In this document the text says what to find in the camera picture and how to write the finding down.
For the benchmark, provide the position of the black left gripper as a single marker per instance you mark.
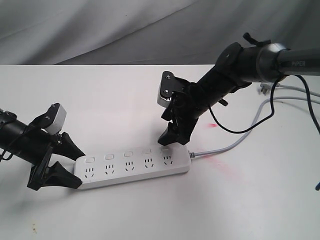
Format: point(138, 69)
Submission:
point(37, 148)

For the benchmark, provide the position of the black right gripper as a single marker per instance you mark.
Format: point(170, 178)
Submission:
point(182, 114)

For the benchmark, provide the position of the white five-socket power strip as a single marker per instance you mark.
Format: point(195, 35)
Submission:
point(140, 163)

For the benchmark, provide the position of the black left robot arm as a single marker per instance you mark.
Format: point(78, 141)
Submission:
point(10, 136)

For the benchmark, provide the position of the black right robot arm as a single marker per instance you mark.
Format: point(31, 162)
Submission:
point(236, 68)

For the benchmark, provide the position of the white backdrop cloth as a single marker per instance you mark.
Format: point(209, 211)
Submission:
point(147, 32)

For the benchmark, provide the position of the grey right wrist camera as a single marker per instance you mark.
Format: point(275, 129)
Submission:
point(168, 84)

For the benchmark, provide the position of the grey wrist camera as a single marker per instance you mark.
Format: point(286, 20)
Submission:
point(59, 119)
point(168, 84)

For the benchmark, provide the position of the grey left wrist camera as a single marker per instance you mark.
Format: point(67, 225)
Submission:
point(59, 119)

